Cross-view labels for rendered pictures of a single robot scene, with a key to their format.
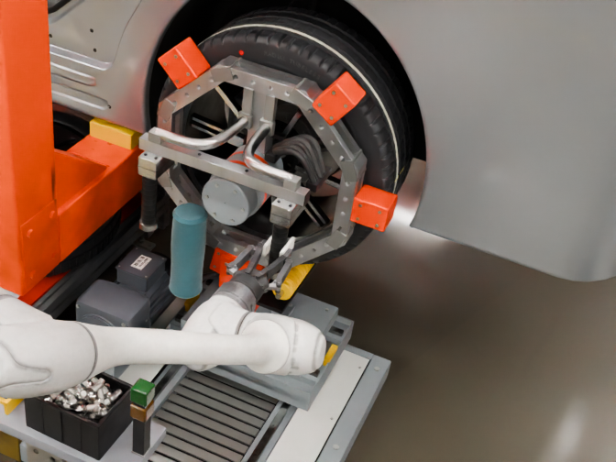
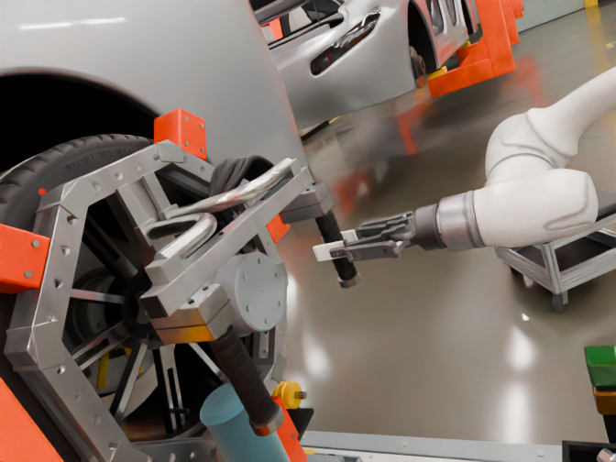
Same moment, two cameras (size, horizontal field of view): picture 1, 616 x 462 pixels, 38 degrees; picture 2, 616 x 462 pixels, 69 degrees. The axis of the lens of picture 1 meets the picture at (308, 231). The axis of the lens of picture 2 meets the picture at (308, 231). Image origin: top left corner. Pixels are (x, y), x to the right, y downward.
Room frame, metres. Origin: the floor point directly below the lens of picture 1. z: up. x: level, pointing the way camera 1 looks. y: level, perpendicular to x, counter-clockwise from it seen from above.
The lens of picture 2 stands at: (1.47, 0.83, 1.13)
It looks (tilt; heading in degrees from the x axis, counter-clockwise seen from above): 18 degrees down; 285
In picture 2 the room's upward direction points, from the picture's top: 23 degrees counter-clockwise
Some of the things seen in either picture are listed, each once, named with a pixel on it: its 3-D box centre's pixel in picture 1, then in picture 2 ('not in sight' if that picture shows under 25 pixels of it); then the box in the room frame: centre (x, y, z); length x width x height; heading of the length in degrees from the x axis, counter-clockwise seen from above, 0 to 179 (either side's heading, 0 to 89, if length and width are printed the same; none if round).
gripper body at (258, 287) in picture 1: (248, 284); (416, 230); (1.49, 0.11, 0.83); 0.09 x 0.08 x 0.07; 162
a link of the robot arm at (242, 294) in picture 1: (233, 303); (460, 222); (1.42, 0.13, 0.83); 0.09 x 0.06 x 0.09; 72
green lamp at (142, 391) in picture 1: (142, 391); (604, 366); (1.31, 0.29, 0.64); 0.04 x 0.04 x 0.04; 72
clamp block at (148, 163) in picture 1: (156, 159); (191, 313); (1.77, 0.38, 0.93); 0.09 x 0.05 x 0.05; 162
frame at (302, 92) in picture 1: (257, 169); (186, 301); (1.91, 0.15, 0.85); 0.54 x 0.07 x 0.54; 72
